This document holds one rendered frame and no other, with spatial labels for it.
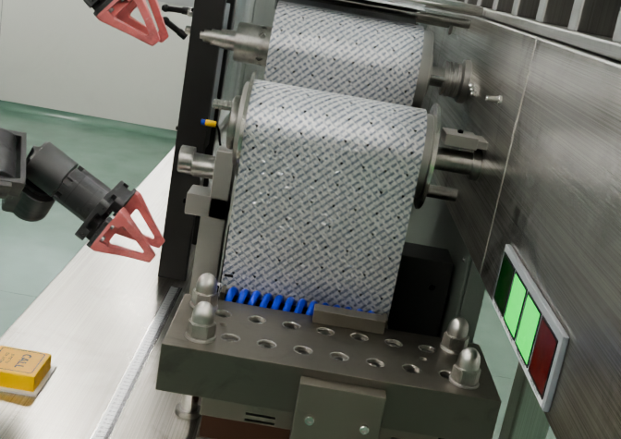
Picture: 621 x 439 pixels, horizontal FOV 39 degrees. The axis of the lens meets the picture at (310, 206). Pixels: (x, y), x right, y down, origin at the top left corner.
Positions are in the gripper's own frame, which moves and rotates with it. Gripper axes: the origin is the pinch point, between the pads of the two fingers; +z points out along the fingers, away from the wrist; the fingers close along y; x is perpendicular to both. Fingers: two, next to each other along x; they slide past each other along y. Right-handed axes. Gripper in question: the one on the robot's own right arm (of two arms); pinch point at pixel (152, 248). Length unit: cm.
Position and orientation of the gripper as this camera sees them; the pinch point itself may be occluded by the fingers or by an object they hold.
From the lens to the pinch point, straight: 120.2
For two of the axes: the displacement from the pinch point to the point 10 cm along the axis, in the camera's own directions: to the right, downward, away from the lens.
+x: 6.3, -7.3, -2.5
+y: -0.5, 2.8, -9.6
